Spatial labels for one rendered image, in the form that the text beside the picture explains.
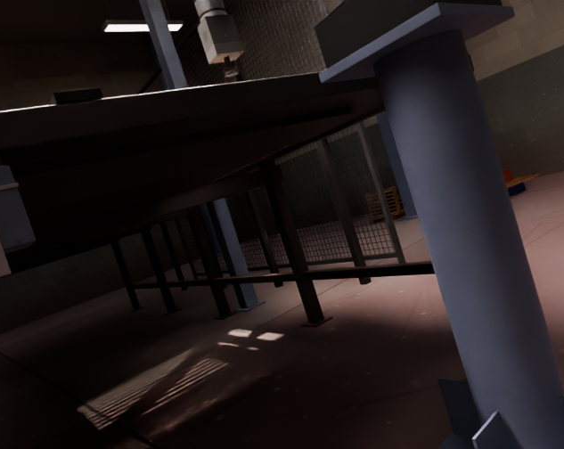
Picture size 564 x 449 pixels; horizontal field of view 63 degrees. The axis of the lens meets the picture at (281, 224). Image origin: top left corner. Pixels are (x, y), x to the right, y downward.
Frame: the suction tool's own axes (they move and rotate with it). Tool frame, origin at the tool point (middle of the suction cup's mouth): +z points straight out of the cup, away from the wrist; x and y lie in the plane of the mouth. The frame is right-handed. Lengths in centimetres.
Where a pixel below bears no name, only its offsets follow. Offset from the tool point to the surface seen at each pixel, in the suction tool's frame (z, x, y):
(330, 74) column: 16.7, 42.9, 3.4
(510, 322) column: 70, 58, -7
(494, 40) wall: -57, -193, -439
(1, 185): 22, 35, 62
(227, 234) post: 49, -176, -57
